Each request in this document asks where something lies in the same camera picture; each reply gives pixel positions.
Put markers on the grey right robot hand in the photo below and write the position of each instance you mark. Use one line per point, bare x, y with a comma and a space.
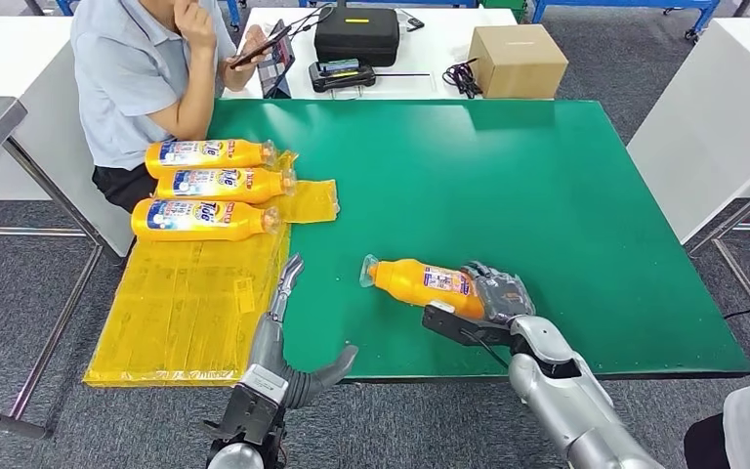
501, 294

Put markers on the person's left hand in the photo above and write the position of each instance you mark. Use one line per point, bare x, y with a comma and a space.
252, 48

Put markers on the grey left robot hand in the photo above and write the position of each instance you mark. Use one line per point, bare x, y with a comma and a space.
271, 349

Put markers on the person's right hand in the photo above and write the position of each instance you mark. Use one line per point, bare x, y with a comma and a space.
195, 26

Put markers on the black smartphone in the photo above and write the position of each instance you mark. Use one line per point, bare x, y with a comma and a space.
260, 46

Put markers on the orange detergent bottle clear cap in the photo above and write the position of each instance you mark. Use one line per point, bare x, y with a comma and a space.
239, 155
407, 281
258, 186
245, 221

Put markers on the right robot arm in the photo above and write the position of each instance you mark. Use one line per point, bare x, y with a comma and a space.
569, 401

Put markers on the tablet computer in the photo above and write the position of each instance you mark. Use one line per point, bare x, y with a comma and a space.
278, 65

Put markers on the black handheld controller with screen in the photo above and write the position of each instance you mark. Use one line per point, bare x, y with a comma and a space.
341, 76

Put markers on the yellow plastic sheet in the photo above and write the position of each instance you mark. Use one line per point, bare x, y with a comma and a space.
187, 304

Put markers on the black carrying case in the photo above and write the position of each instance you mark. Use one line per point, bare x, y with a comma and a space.
357, 35

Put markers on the small black device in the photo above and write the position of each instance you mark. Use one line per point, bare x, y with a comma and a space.
412, 22

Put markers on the white table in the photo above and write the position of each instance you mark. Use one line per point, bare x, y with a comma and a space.
718, 116
0, 65
427, 52

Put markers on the brown cardboard box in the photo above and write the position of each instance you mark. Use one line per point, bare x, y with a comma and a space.
517, 61

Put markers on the blue cart leg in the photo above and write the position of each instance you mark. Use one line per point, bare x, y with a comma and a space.
705, 13

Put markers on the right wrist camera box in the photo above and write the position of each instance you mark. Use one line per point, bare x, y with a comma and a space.
459, 327

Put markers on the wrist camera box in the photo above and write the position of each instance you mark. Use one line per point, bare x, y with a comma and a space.
255, 401
459, 327

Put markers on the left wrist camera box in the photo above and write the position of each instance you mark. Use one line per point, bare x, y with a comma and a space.
255, 401

